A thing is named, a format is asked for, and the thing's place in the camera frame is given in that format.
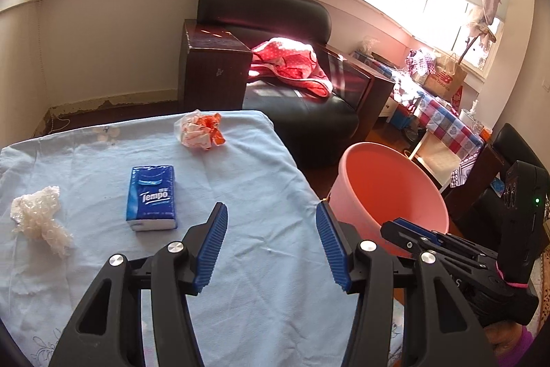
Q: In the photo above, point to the cream towel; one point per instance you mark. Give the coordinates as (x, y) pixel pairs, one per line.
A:
(438, 163)

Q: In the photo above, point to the clear bubble wrap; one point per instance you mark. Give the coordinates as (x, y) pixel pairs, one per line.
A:
(38, 221)

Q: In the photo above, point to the red dotted cloth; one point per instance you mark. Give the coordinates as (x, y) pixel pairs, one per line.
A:
(292, 61)

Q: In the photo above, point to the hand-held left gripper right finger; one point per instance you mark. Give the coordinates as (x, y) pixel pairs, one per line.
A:
(333, 251)

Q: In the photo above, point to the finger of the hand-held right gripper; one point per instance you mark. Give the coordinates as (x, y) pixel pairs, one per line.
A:
(429, 237)
(399, 240)

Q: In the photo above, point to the brown paper bag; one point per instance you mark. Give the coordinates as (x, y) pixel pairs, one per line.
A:
(447, 81)

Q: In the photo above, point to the person's right hand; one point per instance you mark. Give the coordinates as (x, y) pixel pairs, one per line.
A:
(498, 345)

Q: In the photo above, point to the black leather armchair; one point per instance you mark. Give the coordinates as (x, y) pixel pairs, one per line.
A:
(258, 10)

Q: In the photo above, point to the checked cloth bundle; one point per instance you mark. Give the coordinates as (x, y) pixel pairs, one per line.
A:
(421, 61)

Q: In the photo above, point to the table with checked tablecloth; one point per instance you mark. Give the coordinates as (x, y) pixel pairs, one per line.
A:
(447, 126)

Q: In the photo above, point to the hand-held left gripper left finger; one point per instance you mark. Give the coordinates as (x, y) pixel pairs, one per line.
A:
(210, 251)

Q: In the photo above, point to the black leather chair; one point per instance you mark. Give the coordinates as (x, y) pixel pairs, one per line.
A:
(515, 143)

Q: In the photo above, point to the pink plastic bucket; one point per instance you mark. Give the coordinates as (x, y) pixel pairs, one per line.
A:
(386, 186)

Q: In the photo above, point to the blue tissue pack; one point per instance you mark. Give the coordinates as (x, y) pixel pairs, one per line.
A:
(150, 195)

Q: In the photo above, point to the beige hanging cloth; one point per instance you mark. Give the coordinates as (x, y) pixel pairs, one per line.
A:
(487, 6)

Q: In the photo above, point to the light blue floral cloth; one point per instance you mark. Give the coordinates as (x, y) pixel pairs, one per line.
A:
(258, 178)

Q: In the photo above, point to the crumpled white orange wrapper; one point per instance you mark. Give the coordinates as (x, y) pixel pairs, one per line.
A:
(197, 132)

